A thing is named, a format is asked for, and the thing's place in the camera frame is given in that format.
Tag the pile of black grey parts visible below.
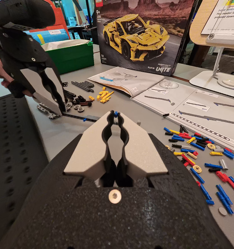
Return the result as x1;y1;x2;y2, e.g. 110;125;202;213
63;82;93;113

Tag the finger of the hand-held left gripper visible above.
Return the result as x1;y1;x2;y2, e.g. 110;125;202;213
39;67;68;113
20;68;63;116

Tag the pile of colourful lego pins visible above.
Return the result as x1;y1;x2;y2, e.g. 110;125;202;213
164;124;234;214

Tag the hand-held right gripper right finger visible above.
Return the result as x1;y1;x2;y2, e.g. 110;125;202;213
116;112;169;187

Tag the lego set box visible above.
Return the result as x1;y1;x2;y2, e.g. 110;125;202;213
91;0;199;77

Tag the pile of yellow lego pieces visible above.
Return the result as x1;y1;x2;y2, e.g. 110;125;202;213
88;87;114;103

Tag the black perforated panel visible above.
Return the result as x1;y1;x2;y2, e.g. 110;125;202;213
0;94;49;247

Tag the stack of dark grey beams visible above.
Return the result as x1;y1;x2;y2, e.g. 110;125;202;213
71;80;95;93

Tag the blue plastic roll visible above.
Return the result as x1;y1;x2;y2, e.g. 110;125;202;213
24;28;70;45

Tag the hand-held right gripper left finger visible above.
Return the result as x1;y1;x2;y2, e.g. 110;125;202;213
63;110;117;187

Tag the task instruction sheet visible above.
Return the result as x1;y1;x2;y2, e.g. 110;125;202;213
201;0;234;39

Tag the open instruction booklet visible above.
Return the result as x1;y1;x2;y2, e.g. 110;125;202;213
87;67;234;154

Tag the document stand with wooden board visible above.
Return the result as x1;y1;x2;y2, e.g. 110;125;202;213
189;0;234;99

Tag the green plastic bin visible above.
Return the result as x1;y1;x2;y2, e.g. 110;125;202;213
41;39;95;75

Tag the orange fabric bag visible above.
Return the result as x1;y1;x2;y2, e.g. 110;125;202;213
28;0;71;40

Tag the long dark grey lego beam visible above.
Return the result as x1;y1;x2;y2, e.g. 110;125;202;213
61;112;142;126

